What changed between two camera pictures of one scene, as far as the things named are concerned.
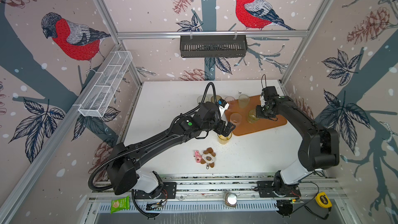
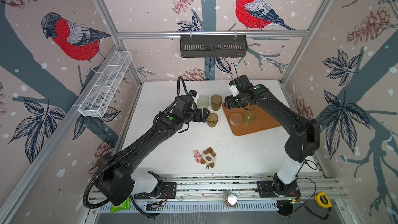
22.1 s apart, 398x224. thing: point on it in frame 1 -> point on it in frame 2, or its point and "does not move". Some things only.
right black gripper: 259,113 -> 230,102
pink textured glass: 236,118 does not move
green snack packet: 120,204 does not move
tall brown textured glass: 218,97 does not move
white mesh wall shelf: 97,99 does not move
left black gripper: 227,130 -> 198,117
